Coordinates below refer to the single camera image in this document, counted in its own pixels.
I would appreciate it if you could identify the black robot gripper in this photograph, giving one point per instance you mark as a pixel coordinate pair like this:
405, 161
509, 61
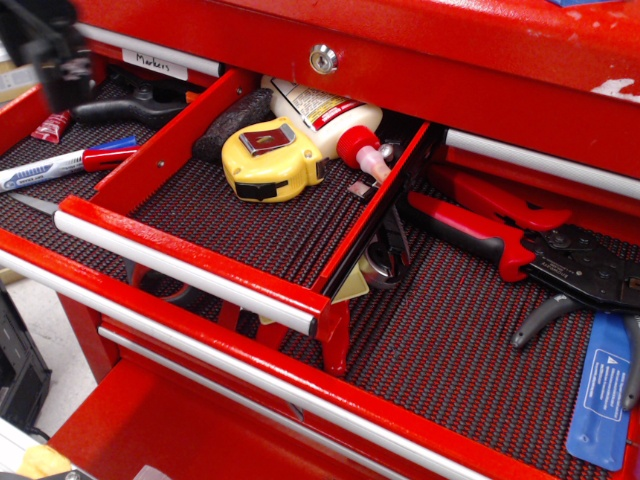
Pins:
33, 28

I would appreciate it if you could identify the blue capped white marker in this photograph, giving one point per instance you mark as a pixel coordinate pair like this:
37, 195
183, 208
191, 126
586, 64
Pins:
125, 142

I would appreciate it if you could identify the white markers drawer label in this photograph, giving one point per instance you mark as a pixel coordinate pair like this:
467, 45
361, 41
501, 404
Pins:
155, 64

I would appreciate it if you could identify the small open red drawer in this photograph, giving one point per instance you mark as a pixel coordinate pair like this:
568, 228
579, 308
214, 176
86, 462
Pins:
282, 262

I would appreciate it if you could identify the wide open red drawer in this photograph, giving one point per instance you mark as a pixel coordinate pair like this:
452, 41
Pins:
186, 390

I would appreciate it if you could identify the red threadlocker tube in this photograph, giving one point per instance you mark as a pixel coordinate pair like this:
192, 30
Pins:
52, 129

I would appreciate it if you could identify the black spring clamp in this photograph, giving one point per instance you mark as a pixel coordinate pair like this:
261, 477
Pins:
152, 102

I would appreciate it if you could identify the red capped white marker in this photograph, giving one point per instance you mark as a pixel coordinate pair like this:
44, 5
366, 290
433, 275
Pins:
89, 160

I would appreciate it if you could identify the dark grey sanding sponge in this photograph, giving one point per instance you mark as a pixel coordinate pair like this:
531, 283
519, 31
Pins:
252, 109

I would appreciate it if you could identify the yellow tape measure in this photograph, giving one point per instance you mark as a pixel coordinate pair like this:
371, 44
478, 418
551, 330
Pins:
272, 161

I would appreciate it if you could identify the black tape roll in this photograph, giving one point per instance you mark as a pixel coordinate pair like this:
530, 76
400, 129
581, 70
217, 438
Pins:
160, 285

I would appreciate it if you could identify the silver cabinet lock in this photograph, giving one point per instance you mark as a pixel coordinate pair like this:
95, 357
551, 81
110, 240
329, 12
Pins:
323, 60

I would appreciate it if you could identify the white glue bottle red cap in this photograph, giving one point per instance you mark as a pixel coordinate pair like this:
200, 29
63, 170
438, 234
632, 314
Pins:
340, 127

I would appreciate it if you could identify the red metal tool chest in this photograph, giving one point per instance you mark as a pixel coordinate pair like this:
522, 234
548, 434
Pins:
563, 82

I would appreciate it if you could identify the black box on floor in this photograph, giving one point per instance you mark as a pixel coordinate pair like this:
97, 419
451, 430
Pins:
25, 377

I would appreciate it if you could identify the silver round metal tool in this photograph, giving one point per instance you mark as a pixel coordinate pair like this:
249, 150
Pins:
386, 259

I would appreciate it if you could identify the red handled crimping tool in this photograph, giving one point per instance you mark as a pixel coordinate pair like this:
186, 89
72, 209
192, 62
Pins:
523, 241

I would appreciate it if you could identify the grey handled pliers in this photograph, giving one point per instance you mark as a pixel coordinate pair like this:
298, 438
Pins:
560, 305

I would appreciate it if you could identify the upper right closed drawer handle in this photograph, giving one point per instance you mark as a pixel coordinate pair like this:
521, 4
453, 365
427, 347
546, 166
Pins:
540, 162

